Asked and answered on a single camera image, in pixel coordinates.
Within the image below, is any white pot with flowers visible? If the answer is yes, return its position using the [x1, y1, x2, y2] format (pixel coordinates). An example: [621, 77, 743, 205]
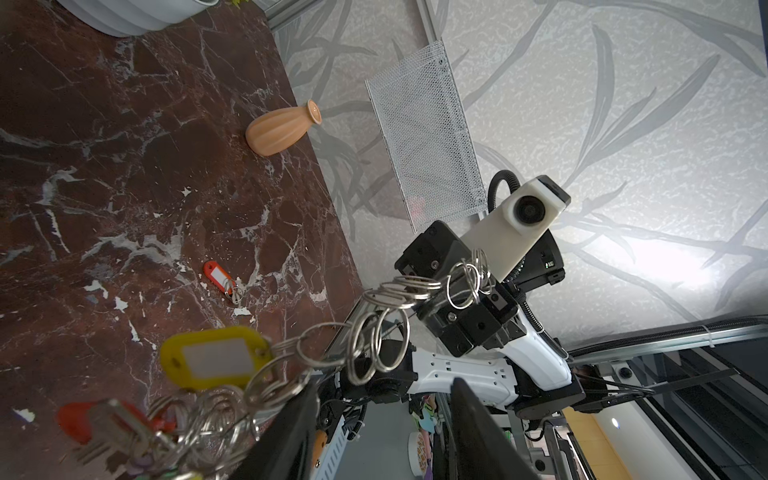
[58, 0, 218, 38]

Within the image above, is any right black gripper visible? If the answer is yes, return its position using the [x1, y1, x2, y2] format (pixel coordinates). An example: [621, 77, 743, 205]
[394, 220, 566, 359]

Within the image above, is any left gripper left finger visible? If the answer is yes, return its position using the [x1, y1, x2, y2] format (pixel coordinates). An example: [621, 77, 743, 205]
[230, 383, 320, 480]

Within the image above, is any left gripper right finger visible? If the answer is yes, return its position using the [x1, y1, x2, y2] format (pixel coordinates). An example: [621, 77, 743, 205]
[450, 378, 539, 480]

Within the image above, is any yellow key tag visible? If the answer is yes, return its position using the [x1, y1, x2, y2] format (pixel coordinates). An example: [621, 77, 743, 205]
[159, 326, 273, 391]

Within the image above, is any small red key tag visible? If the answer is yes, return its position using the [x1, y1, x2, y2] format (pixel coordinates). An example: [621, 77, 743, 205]
[55, 401, 178, 445]

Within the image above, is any small terracotta vase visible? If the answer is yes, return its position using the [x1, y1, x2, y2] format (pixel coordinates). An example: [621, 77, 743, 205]
[245, 100, 322, 157]

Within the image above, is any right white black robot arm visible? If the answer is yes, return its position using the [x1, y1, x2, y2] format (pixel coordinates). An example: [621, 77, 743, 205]
[337, 221, 587, 420]

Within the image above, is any white wire mesh basket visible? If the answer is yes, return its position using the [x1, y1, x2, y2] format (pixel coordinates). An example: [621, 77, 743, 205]
[365, 41, 487, 232]

